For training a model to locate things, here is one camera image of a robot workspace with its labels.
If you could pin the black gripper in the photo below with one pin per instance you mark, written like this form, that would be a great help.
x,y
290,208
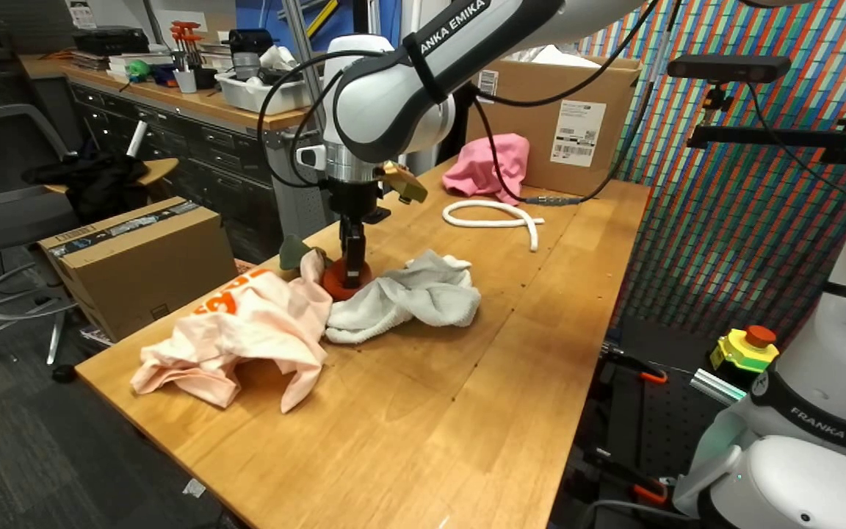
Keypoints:
x,y
356,200

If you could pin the red plush vegetable green leaves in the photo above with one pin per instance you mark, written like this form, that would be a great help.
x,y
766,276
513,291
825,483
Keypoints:
x,y
338,286

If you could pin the white towel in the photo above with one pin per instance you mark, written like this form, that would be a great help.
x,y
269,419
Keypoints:
x,y
413,294

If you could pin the peach printed cloth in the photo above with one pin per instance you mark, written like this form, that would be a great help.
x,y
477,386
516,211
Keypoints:
x,y
249,326

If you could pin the pink cloth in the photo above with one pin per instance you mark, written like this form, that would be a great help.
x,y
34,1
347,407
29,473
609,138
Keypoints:
x,y
485,164

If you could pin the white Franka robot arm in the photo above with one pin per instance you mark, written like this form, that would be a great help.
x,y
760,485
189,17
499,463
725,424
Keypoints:
x,y
816,391

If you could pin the wooden top drawer workbench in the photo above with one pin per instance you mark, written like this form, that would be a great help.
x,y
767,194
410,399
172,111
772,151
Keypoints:
x,y
197,161

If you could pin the white plastic bin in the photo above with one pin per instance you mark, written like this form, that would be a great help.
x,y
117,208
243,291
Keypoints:
x,y
249,95

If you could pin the wooden stool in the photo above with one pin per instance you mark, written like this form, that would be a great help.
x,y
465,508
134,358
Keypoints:
x,y
159,170

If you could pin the brown box black tape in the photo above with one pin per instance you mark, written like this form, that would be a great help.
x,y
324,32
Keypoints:
x,y
139,274

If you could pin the silver pole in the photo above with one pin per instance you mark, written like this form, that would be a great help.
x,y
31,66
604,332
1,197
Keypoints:
x,y
303,39

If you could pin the large cardboard box white label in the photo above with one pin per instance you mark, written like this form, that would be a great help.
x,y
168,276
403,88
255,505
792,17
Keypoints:
x,y
531,106

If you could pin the white bottle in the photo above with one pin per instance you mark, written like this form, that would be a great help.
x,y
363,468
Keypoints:
x,y
187,79

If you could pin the black cloth bundle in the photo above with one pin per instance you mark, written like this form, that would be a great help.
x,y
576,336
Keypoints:
x,y
90,186

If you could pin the red tool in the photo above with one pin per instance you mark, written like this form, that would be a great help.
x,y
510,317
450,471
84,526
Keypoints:
x,y
187,32

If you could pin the green small item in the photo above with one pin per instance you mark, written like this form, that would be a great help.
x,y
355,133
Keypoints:
x,y
136,69

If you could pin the black case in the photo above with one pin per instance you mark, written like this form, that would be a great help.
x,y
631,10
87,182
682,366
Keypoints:
x,y
111,42

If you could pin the orange black clamp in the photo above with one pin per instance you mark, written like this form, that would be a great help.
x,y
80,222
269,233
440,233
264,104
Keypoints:
x,y
650,493
650,373

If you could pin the grey office chair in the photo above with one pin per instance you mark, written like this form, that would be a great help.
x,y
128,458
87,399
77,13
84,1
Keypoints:
x,y
1,222

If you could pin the yellow emergency stop button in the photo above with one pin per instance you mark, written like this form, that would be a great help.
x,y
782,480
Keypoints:
x,y
744,351

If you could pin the black stereo camera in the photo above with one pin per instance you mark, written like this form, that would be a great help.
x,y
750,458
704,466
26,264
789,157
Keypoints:
x,y
728,69

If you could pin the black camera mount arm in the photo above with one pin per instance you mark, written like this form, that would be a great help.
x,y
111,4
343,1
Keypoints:
x,y
766,135

